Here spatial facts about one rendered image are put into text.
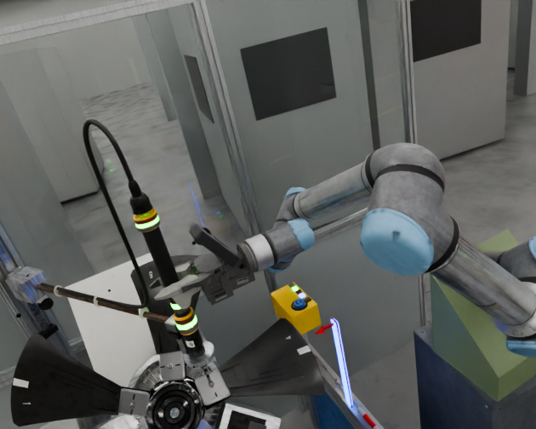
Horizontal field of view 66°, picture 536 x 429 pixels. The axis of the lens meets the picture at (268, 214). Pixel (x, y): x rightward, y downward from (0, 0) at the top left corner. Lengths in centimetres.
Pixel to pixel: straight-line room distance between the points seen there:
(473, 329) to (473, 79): 413
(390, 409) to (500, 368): 133
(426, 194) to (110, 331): 94
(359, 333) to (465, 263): 162
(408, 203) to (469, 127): 451
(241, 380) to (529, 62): 674
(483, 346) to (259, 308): 105
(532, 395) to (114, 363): 109
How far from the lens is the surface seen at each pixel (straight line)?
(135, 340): 128
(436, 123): 487
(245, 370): 106
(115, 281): 131
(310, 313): 137
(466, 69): 498
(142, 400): 105
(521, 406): 128
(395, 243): 66
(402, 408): 243
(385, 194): 69
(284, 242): 89
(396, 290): 237
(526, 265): 103
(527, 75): 736
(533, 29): 726
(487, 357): 114
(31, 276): 137
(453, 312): 113
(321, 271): 198
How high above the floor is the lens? 194
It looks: 26 degrees down
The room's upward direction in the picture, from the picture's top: 14 degrees counter-clockwise
